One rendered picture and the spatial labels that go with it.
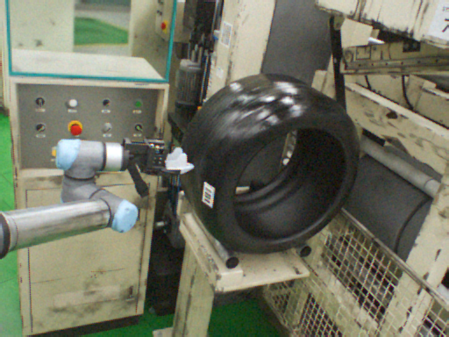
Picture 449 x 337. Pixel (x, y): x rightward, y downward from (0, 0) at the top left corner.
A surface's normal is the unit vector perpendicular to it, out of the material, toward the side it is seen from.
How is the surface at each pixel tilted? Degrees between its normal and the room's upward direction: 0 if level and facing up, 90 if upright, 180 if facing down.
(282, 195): 52
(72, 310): 90
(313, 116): 79
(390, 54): 90
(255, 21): 90
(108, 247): 91
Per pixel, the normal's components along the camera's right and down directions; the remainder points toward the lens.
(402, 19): -0.90, 0.04
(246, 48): 0.41, 0.47
